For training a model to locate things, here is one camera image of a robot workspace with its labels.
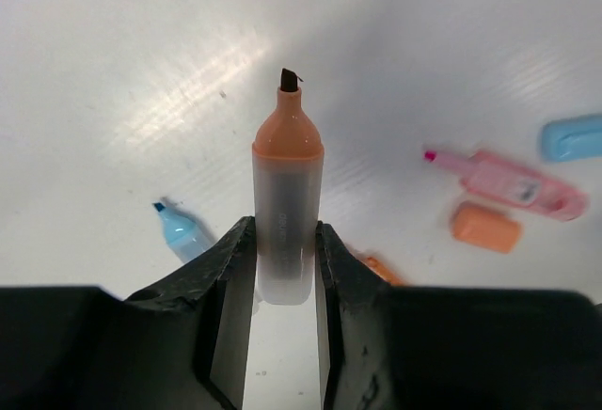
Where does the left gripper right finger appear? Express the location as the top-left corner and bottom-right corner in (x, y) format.
(315, 224), (601, 409)

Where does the blue eraser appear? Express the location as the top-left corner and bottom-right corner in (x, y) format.
(540, 114), (601, 162)

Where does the orange highlighter cap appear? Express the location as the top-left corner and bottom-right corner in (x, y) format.
(451, 202), (523, 254)

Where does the blue marker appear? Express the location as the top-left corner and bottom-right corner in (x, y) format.
(152, 201), (215, 263)

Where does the pink highlighter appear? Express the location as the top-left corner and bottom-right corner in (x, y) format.
(423, 148), (589, 222)

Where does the orange highlighter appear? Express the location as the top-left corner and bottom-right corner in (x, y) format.
(360, 256), (408, 286)

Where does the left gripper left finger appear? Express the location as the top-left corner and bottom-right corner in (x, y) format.
(1, 216), (256, 409)

